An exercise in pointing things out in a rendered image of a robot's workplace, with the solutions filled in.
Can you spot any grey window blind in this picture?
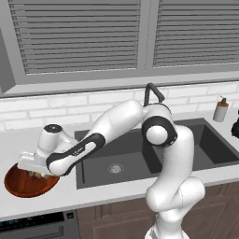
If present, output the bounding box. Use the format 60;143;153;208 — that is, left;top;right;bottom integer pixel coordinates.
152;0;239;68
7;0;142;76

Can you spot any dark grey sink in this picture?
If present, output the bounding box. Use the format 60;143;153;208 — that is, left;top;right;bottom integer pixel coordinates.
74;117;239;190

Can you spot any grey dishwasher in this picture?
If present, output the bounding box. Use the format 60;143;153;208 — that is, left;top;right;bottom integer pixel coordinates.
0;209;81;239

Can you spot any black appliance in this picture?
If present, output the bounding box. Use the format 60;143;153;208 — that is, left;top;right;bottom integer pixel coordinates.
230;108;239;140

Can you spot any grey window frame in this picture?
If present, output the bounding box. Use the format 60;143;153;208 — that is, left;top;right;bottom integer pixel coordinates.
0;0;239;98

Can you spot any black tap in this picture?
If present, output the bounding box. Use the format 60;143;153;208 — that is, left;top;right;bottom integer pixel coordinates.
143;82;166;107

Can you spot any white soap dispenser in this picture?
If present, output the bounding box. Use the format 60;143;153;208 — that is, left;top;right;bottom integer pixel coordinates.
212;95;231;123

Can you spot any reddish brown wooden bowl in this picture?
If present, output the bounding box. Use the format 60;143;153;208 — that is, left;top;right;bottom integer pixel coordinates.
4;162;61;199

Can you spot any brown wooden cupboard door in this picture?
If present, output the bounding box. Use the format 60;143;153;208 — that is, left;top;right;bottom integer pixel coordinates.
181;181;239;239
76;197;161;239

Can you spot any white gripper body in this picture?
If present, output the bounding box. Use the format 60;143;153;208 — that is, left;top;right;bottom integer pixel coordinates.
17;151;52;176

